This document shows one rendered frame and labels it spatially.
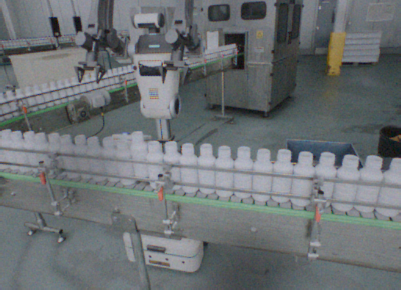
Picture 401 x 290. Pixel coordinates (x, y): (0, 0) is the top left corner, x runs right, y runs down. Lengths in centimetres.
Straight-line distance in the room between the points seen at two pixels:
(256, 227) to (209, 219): 15
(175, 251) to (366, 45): 927
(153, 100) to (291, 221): 104
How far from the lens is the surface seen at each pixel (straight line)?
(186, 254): 182
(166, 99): 157
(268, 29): 437
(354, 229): 92
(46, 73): 481
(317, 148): 149
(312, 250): 89
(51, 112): 228
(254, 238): 95
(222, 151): 82
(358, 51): 1020
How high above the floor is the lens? 153
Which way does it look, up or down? 24 degrees down
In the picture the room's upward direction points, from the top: 3 degrees counter-clockwise
